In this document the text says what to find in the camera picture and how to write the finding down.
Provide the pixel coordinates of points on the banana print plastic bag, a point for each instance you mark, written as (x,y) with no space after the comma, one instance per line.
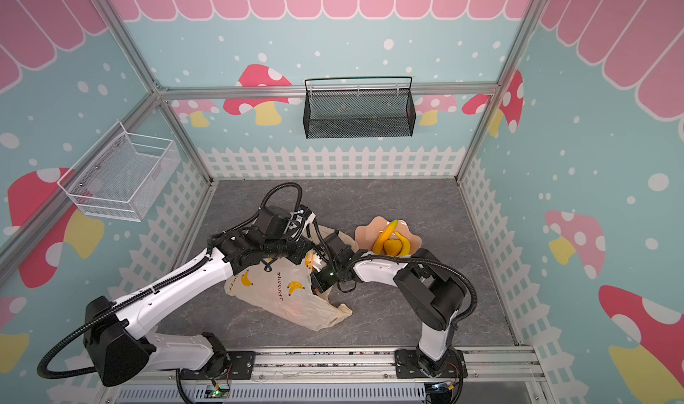
(286,291)

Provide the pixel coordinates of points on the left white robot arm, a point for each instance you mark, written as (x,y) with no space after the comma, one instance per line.
(115,333)

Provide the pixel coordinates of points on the yellow round lemon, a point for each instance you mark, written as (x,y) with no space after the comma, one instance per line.
(393,247)

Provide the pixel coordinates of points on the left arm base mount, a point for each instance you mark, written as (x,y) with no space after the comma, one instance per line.
(231,365)

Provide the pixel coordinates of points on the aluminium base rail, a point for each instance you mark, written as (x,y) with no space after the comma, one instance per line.
(490,374)

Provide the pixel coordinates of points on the white wire basket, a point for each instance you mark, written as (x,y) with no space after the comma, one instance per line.
(121,177)

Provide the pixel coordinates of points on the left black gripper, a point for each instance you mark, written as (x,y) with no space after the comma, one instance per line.
(303,246)

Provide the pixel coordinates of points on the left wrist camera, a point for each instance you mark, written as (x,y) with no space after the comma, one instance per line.
(300,220)

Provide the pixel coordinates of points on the yellow banana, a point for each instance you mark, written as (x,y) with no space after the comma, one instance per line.
(405,245)

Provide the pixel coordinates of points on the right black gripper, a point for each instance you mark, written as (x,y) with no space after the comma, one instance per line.
(318,286)

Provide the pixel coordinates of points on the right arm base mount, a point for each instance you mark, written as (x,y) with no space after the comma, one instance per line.
(413,364)

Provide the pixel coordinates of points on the peach wavy plate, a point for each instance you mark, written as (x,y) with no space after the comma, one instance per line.
(365,236)

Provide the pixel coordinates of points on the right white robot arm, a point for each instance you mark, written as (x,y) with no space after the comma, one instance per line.
(439,295)

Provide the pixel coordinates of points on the black wire basket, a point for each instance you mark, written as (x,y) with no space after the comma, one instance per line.
(359,107)

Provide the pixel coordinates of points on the yellow green mango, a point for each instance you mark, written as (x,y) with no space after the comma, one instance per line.
(386,234)

